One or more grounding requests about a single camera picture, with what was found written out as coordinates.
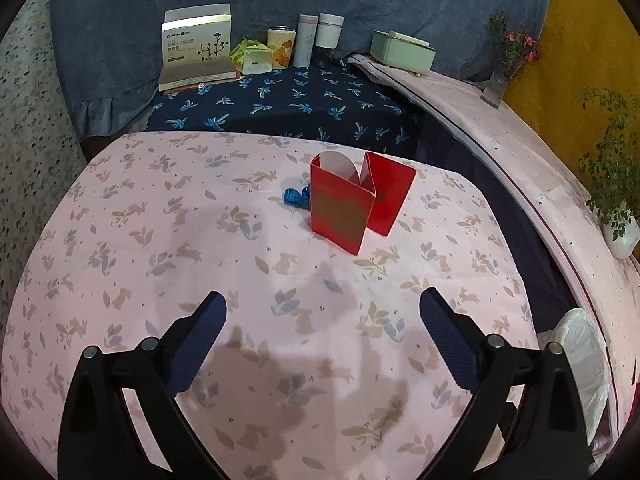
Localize white cylindrical jar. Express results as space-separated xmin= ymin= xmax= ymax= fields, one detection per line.
xmin=314 ymin=13 xmax=344 ymax=50

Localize white booklet display box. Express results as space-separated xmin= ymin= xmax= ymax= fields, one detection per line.
xmin=158 ymin=3 xmax=240 ymax=92

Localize pink bunny print tablecloth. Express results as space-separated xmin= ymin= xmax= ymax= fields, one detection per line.
xmin=1 ymin=132 xmax=537 ymax=479

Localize pink dotted shelf cloth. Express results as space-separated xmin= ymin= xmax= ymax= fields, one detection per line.
xmin=349 ymin=54 xmax=639 ymax=437

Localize green plant white pot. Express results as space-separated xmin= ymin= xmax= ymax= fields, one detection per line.
xmin=578 ymin=87 xmax=639 ymax=259

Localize navy floral cloth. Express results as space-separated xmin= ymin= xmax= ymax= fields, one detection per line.
xmin=146 ymin=64 xmax=420 ymax=158

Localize blue wrapper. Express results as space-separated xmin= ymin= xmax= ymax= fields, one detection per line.
xmin=283 ymin=184 xmax=310 ymax=210

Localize glass vase pink flowers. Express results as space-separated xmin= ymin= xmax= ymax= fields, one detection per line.
xmin=480 ymin=12 xmax=540 ymax=108

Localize mint green tissue box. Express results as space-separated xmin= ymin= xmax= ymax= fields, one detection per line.
xmin=370 ymin=30 xmax=436 ymax=75

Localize red card envelope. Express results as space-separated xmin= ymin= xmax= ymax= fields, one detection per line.
xmin=310 ymin=151 xmax=416 ymax=255

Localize white lined trash bin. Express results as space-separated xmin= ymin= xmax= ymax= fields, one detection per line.
xmin=537 ymin=308 xmax=611 ymax=456

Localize green yellow snack packet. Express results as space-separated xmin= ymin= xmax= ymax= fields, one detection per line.
xmin=230 ymin=38 xmax=272 ymax=76

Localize orange floral tin can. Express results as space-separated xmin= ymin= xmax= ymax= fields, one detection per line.
xmin=267 ymin=27 xmax=296 ymax=70

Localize tall white bottle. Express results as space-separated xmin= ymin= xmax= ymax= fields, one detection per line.
xmin=292 ymin=14 xmax=319 ymax=68

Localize blue velvet backdrop cloth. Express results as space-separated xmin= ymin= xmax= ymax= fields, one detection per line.
xmin=50 ymin=0 xmax=549 ymax=139

